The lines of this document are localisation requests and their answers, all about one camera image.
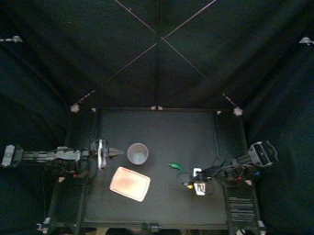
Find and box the green toy vegetable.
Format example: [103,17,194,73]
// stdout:
[169,162,188,173]

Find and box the white text label sticker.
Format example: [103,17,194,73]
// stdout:
[229,196,257,225]

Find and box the grey bowl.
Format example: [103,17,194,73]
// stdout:
[127,142,150,166]

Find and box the black cable bundle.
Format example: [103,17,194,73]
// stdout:
[57,161,99,182]
[212,158,252,187]

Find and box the pink cutting board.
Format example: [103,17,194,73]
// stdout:
[109,166,153,203]

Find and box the silver frame clamp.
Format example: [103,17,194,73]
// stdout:
[298,36,314,46]
[0,35,23,44]

